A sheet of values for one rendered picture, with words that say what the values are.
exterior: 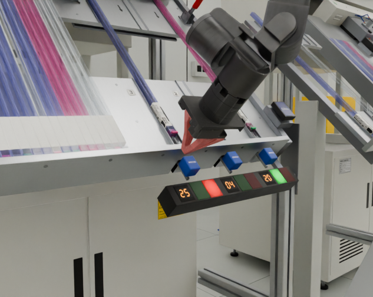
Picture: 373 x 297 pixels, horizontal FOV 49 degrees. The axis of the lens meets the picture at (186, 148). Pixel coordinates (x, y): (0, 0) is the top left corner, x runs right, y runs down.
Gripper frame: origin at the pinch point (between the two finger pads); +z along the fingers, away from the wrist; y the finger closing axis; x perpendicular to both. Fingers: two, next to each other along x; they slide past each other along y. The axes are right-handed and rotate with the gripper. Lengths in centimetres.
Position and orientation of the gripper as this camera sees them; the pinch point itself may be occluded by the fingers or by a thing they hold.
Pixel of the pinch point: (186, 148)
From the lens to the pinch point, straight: 68.9
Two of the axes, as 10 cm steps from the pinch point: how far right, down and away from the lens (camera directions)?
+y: -7.6, 0.4, -6.5
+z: -4.9, 6.4, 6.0
